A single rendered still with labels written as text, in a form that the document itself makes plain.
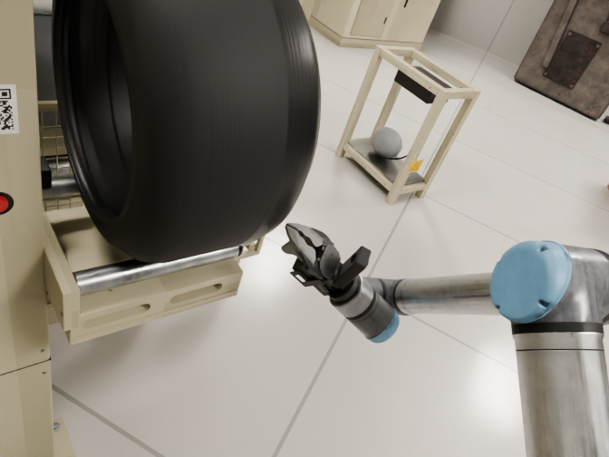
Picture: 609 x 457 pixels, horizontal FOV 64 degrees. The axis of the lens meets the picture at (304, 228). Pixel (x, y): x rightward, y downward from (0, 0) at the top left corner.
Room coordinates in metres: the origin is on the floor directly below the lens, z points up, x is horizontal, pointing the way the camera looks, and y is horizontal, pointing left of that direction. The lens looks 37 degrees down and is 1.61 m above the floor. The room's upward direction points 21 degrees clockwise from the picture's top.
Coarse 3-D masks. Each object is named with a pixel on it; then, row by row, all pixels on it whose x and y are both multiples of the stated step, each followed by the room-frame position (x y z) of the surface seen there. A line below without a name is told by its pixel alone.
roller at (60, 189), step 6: (54, 180) 0.77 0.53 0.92; (60, 180) 0.78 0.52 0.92; (66, 180) 0.78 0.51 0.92; (72, 180) 0.79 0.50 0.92; (54, 186) 0.76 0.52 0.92; (60, 186) 0.77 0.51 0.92; (66, 186) 0.78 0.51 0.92; (72, 186) 0.78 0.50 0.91; (42, 192) 0.74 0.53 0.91; (48, 192) 0.75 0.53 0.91; (54, 192) 0.75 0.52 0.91; (60, 192) 0.76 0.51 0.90; (66, 192) 0.77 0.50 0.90; (72, 192) 0.78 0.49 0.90; (78, 192) 0.79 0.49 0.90; (48, 198) 0.74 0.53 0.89; (54, 198) 0.75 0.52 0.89; (60, 198) 0.76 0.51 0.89
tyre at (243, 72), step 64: (64, 0) 0.82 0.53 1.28; (128, 0) 0.62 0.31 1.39; (192, 0) 0.64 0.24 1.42; (256, 0) 0.72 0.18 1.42; (64, 64) 0.84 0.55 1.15; (128, 64) 0.59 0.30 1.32; (192, 64) 0.59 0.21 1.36; (256, 64) 0.65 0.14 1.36; (64, 128) 0.79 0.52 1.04; (128, 128) 0.94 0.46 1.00; (192, 128) 0.56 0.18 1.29; (256, 128) 0.62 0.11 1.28; (128, 192) 0.82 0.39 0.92; (192, 192) 0.54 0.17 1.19; (256, 192) 0.62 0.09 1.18; (192, 256) 0.62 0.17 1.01
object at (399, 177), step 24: (384, 48) 3.11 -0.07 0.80; (408, 48) 3.31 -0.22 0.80; (408, 72) 2.92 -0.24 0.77; (360, 96) 3.10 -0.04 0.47; (432, 96) 2.88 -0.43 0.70; (456, 96) 2.81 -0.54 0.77; (384, 120) 3.32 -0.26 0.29; (432, 120) 2.72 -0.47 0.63; (456, 120) 2.97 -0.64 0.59; (360, 144) 3.13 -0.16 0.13; (384, 144) 2.99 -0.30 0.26; (384, 168) 2.93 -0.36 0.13; (408, 168) 2.72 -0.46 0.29; (432, 168) 2.96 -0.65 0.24; (408, 192) 2.82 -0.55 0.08
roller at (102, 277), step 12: (216, 252) 0.75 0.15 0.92; (228, 252) 0.77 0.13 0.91; (240, 252) 0.79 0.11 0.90; (108, 264) 0.61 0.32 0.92; (120, 264) 0.62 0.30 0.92; (132, 264) 0.63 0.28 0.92; (144, 264) 0.64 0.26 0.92; (156, 264) 0.65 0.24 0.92; (168, 264) 0.67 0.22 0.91; (180, 264) 0.69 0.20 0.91; (192, 264) 0.70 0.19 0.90; (204, 264) 0.73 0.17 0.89; (84, 276) 0.56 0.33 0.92; (96, 276) 0.57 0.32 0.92; (108, 276) 0.59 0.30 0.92; (120, 276) 0.60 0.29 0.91; (132, 276) 0.61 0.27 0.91; (144, 276) 0.63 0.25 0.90; (156, 276) 0.65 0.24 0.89; (84, 288) 0.55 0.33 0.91; (96, 288) 0.56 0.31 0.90; (108, 288) 0.58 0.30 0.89
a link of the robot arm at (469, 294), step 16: (384, 288) 0.93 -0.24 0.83; (400, 288) 0.92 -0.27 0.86; (416, 288) 0.88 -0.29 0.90; (432, 288) 0.85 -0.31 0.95; (448, 288) 0.82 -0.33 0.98; (464, 288) 0.79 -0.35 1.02; (480, 288) 0.77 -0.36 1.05; (400, 304) 0.90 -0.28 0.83; (416, 304) 0.86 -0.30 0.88; (432, 304) 0.83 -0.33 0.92; (448, 304) 0.80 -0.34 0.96; (464, 304) 0.78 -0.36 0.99; (480, 304) 0.75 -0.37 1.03; (608, 320) 0.58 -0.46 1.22
